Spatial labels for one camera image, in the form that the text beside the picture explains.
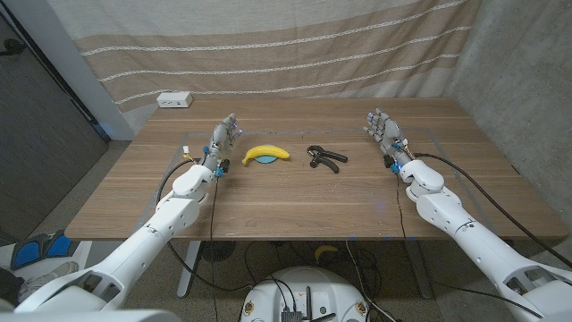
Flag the white sneaker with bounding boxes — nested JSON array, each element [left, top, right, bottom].
[[17, 260, 80, 303]]

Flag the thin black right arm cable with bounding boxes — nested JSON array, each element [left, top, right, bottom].
[[395, 173, 544, 318]]

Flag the yellow toy banana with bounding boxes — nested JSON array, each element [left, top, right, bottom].
[[241, 144, 291, 165]]

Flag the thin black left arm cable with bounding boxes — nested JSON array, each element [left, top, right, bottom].
[[208, 174, 221, 322]]

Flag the grey floor cable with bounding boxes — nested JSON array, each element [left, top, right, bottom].
[[344, 240, 397, 322]]

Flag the white table leg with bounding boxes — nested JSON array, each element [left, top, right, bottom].
[[176, 240, 202, 300]]

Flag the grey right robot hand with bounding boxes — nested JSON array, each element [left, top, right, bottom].
[[362, 106, 415, 169]]

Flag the beige striped curtain backdrop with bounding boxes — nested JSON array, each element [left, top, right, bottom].
[[46, 0, 484, 135]]

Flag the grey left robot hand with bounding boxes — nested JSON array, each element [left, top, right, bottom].
[[201, 113, 244, 178]]

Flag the black round floor fan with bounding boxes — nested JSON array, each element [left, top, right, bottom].
[[199, 240, 237, 263]]

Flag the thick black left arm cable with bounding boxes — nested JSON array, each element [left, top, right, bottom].
[[156, 157, 254, 292]]

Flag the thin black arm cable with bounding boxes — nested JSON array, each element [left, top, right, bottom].
[[208, 174, 221, 322], [395, 173, 544, 318]]

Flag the yellow banana on floor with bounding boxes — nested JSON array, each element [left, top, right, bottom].
[[314, 244, 340, 264]]

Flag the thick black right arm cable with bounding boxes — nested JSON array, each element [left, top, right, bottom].
[[413, 152, 572, 269]]

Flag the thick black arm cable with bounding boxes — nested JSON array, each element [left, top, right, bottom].
[[156, 157, 254, 292], [413, 152, 572, 269]]

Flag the grey table leg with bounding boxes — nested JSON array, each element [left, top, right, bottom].
[[404, 239, 434, 300]]

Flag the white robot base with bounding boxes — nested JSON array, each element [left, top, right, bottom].
[[240, 266, 371, 322]]

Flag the blue and black shoe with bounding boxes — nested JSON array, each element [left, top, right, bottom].
[[10, 229, 80, 270]]

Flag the black hand grip exerciser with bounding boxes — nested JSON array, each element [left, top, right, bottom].
[[306, 144, 349, 174]]

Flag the white power strip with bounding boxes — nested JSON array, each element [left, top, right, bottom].
[[156, 91, 194, 109]]

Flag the black door handle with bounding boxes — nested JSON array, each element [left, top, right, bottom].
[[0, 38, 27, 57]]

